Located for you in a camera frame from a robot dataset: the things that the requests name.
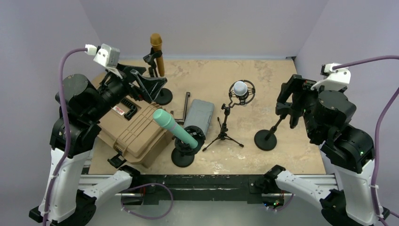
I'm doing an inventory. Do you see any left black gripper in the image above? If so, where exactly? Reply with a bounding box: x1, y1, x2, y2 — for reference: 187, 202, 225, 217
86, 62, 166, 121

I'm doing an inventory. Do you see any black clip stand round base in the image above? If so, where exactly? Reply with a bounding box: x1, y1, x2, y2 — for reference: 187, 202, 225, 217
143, 48, 173, 105

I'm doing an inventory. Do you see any gold microphone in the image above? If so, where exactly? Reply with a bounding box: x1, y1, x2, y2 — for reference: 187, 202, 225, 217
150, 33, 165, 77

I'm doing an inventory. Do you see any teal microphone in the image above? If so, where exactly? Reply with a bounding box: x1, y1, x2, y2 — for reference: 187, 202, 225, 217
152, 109, 198, 148

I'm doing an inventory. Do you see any white microphone silver grille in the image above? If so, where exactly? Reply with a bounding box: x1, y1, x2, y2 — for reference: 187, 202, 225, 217
233, 81, 248, 97

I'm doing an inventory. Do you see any black tripod shock mount stand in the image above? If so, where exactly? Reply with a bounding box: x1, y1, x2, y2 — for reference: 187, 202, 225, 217
202, 80, 255, 152

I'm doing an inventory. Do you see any black shock mount round base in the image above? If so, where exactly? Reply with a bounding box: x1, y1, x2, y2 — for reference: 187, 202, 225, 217
171, 125, 206, 168

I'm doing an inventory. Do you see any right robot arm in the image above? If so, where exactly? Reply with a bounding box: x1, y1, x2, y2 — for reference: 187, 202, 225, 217
263, 74, 390, 226

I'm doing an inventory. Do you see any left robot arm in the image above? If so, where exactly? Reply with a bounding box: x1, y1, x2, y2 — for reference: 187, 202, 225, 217
29, 65, 167, 226

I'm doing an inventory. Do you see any black stand with round base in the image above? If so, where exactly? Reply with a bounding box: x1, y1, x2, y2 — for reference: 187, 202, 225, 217
254, 102, 292, 151

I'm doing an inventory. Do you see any grey metal T-bar tool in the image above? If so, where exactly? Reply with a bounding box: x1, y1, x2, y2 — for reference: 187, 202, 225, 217
175, 91, 191, 125

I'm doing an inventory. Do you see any tan hard case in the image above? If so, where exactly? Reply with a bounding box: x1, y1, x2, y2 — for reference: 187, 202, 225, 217
93, 96, 172, 168

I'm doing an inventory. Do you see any grey plastic case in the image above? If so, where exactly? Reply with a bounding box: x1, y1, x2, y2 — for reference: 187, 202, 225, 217
183, 99, 215, 135

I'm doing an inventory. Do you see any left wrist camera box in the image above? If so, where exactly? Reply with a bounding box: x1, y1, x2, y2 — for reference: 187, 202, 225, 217
94, 44, 120, 68

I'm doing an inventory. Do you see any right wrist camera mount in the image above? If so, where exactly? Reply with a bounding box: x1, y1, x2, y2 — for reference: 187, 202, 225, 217
311, 63, 351, 91

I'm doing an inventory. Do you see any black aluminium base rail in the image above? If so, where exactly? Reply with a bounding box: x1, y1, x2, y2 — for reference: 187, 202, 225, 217
79, 175, 338, 205

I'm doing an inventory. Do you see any purple cable loop front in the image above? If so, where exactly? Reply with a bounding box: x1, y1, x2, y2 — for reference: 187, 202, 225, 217
120, 183, 174, 220

